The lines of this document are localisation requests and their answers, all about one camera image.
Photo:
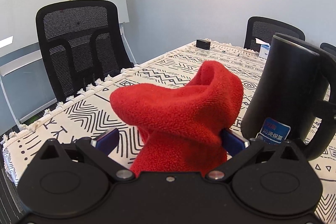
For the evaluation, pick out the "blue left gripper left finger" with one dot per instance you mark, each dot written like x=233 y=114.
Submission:
x=108 y=139

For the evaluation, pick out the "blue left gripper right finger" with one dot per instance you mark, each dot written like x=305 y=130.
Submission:
x=232 y=142

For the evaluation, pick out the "red fleece cloth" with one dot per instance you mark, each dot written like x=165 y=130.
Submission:
x=180 y=128

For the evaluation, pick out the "black mug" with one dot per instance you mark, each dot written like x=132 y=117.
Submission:
x=295 y=97

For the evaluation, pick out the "patterned white tablecloth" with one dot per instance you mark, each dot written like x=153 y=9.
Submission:
x=76 y=183

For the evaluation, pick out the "blue tissue box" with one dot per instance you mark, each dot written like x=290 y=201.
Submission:
x=264 y=48

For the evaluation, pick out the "black mesh office chair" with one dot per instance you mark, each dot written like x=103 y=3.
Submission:
x=78 y=48

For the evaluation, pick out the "small black box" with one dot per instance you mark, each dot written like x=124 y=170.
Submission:
x=203 y=44

